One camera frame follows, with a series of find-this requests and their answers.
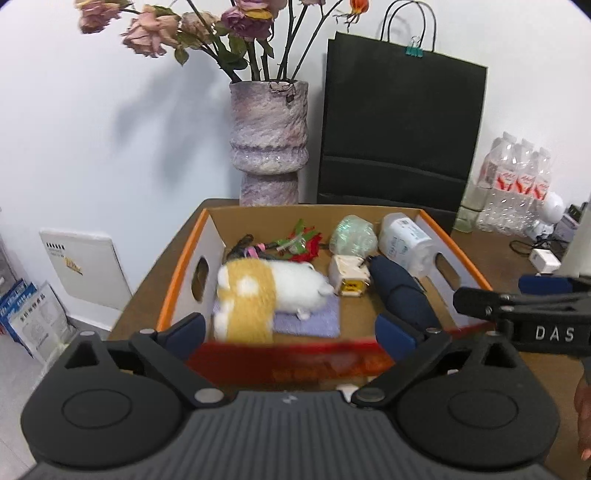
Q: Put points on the green binder clip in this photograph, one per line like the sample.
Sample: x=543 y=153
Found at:
x=414 y=50

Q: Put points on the dried flowers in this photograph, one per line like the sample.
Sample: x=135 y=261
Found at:
x=152 y=27

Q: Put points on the white charger plug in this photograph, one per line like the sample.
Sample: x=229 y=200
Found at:
x=346 y=277

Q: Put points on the wooden desktop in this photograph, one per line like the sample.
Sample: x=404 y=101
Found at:
x=141 y=300

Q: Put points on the black paper bag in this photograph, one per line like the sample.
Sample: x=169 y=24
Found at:
x=397 y=124

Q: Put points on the white thermos bottle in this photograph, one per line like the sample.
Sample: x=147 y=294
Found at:
x=579 y=249

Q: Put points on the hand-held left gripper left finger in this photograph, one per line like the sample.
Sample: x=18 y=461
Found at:
x=188 y=330

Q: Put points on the navy zip case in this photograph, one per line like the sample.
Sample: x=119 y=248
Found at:
x=404 y=290

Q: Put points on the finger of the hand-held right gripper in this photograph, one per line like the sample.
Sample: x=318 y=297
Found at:
x=480 y=302
x=535 y=284

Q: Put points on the red cardboard box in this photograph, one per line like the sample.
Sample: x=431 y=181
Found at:
x=189 y=272

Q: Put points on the white wall panel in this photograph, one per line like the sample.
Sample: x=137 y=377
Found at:
x=83 y=277

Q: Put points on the yellow white plush dog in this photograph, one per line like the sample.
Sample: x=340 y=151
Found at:
x=258 y=295

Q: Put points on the purple woven pouch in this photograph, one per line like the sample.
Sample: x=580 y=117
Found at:
x=314 y=321

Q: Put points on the pack of water bottles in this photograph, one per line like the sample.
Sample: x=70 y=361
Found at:
x=512 y=184

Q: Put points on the white power adapter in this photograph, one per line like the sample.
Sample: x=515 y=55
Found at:
x=545 y=259

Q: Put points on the blue white packets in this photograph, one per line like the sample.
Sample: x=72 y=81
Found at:
x=23 y=318

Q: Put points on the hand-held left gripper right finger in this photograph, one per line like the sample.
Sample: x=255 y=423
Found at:
x=392 y=330

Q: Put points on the iridescent bath puff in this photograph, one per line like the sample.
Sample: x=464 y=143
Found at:
x=353 y=235

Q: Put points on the purple ceramic vase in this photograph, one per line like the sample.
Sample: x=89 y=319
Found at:
x=270 y=138

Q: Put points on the red artificial rose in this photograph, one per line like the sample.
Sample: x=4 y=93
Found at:
x=311 y=244

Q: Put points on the person's right hand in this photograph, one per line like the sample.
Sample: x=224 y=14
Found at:
x=584 y=415

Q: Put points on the cotton swab box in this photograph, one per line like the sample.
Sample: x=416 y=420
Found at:
x=406 y=240

